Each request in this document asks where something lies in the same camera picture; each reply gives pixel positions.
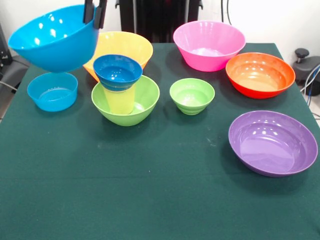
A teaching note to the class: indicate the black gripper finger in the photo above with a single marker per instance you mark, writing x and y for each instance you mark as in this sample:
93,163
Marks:
100,15
88,12

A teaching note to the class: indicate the large light blue bowl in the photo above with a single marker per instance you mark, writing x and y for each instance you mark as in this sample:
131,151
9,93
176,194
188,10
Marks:
55,50

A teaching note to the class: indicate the small dark blue bowl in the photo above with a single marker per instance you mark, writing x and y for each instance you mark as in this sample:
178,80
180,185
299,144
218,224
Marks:
117,75

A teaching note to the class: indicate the yellow cup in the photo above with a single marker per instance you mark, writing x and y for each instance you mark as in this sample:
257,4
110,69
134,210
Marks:
120,102

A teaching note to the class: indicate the small green bowl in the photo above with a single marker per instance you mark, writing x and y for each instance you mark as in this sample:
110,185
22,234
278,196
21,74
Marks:
192,97

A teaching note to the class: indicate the purple bowl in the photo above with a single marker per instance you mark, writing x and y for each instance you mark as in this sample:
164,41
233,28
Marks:
272,150

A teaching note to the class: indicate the orange bowl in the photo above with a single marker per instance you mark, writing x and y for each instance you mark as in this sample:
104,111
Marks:
125,45

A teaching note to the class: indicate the low ribbed blue bowl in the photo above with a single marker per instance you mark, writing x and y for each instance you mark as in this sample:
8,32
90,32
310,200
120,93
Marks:
52,95

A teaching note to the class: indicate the black equipment rack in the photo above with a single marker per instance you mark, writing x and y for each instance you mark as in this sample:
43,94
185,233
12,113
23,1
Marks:
3,50

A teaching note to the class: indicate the large green bowl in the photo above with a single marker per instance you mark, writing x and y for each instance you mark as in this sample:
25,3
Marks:
147,100

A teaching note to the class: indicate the pink bowl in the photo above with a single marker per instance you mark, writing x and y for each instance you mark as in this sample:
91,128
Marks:
210,50

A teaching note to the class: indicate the red bowl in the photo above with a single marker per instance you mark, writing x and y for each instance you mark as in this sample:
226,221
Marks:
260,77

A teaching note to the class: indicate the dark green tablecloth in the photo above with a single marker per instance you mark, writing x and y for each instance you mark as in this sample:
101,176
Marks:
160,200

